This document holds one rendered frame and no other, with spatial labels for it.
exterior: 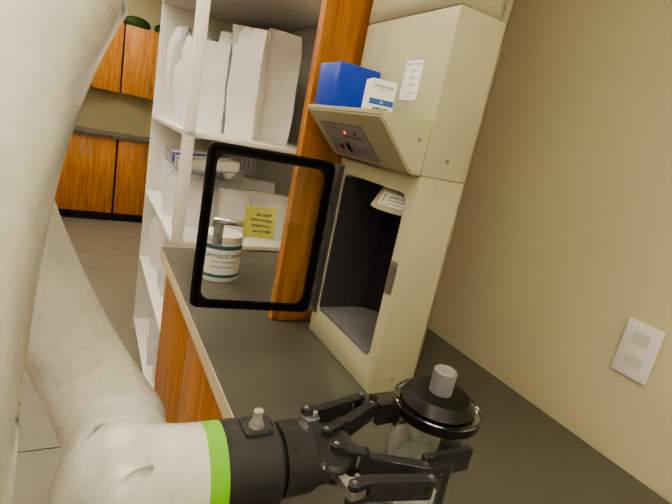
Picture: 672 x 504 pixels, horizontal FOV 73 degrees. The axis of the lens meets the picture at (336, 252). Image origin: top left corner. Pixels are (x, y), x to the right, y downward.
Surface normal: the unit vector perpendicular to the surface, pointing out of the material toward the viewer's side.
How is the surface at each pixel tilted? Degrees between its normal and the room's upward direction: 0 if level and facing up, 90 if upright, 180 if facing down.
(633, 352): 90
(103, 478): 43
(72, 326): 66
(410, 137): 90
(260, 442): 26
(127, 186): 90
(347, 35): 90
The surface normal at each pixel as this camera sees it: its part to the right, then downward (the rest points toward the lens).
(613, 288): -0.87, -0.05
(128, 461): 0.44, -0.66
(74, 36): 0.98, -0.18
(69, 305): 0.81, -0.14
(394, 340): 0.45, 0.31
